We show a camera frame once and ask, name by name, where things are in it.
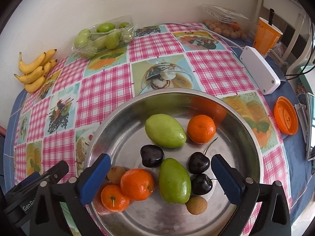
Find small tangerine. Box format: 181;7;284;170
101;184;130;212

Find small brown longan fruit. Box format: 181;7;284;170
185;196;208;215

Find dark cherry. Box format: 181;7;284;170
187;138;218;175
191;173;216;195
140;144;164;168

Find green mango-shaped fruit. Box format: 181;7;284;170
158;158;192;204
145;113;187;149

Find orange tangerine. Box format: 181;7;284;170
187;114;216;144

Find pink checkered fruit tablecloth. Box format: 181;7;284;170
12;23;294;236

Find round stainless steel bowl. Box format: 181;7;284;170
85;89;264;235

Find bunch of yellow bananas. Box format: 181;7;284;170
14;49;58;93

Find orange plastic lid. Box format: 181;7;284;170
273;96;298;135

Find plastic tray of green jujubes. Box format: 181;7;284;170
72;16;135;59

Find white rectangular device box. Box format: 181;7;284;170
240;46;281;95

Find black power adapter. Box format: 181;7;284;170
278;74;287;86

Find orange paper cup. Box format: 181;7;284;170
253;9;283;56

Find plastic box of longans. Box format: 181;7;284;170
200;4;257;42

